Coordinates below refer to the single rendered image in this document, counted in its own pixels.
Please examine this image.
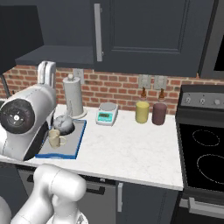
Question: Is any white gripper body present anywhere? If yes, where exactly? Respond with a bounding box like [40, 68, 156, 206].
[37, 60, 57, 88]

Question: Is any dark open cabinet door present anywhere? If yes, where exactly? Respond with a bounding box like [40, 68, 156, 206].
[0, 4, 45, 76]

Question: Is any grey metal kettle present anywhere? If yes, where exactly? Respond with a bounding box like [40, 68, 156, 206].
[52, 100, 75, 136]

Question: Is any beige mug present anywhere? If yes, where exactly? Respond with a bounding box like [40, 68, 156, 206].
[47, 129, 67, 150]

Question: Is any blue-rimmed grey tray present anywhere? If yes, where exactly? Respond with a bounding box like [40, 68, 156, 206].
[34, 118, 88, 161]

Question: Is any dark closed cabinet door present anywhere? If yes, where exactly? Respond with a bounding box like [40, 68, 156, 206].
[93, 0, 219, 79]

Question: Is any dark base cabinet door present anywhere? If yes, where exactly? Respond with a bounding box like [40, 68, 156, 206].
[115, 180, 179, 224]

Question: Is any white paper towel roll holder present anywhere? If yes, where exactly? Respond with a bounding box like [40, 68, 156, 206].
[62, 73, 88, 120]

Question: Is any white kitchen scale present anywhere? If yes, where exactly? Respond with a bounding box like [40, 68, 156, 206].
[94, 101, 119, 127]

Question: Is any brown bottle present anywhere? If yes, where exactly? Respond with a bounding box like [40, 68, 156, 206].
[140, 87, 148, 102]
[158, 87, 166, 103]

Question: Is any yellow canister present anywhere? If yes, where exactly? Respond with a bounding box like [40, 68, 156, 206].
[135, 100, 151, 124]

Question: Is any maroon canister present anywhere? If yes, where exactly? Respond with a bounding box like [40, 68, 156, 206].
[151, 101, 168, 126]

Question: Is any grey dishwasher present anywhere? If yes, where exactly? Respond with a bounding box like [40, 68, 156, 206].
[17, 167, 118, 224]

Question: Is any black stove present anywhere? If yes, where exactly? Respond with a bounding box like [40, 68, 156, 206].
[171, 84, 224, 224]

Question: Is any dark wall cabinet body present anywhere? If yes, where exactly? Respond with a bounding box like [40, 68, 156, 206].
[14, 0, 96, 67]

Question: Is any grey wall outlet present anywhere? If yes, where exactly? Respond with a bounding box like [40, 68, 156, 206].
[153, 74, 168, 91]
[73, 68, 85, 85]
[137, 73, 152, 90]

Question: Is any grey cabinet door handle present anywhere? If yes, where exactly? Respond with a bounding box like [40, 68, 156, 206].
[93, 3, 104, 62]

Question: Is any black dishwasher handle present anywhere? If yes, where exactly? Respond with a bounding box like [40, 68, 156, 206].
[26, 174, 106, 196]

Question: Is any grey base cabinet handle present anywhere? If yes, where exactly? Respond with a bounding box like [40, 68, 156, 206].
[116, 181, 124, 214]

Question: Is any grey oven door handle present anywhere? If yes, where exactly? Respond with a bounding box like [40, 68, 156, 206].
[187, 197, 224, 219]

